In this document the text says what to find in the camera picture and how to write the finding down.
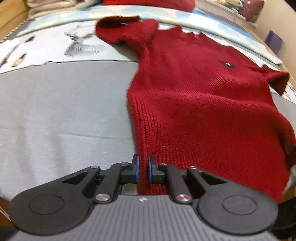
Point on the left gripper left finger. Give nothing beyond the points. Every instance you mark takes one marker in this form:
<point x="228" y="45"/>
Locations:
<point x="63" y="204"/>

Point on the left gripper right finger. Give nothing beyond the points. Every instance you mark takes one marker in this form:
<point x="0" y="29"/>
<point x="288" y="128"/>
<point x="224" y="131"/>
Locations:
<point x="224" y="205"/>

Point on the purple box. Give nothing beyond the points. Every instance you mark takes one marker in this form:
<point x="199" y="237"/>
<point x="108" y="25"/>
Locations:
<point x="274" y="41"/>

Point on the bright red folded blanket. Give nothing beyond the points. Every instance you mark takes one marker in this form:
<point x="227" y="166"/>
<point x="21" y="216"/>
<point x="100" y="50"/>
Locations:
<point x="183" y="5"/>

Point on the dark red knit sweater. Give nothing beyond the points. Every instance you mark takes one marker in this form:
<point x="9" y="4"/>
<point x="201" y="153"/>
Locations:
<point x="196" y="102"/>

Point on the dark red cushion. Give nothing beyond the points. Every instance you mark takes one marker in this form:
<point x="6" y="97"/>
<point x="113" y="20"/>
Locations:
<point x="251" y="9"/>

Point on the cream folded blanket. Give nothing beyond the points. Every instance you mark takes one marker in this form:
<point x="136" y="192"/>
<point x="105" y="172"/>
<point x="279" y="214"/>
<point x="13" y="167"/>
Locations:
<point x="40" y="8"/>

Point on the grey printed bed sheet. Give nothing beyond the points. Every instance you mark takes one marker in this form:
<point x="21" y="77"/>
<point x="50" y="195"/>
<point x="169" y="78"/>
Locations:
<point x="63" y="103"/>

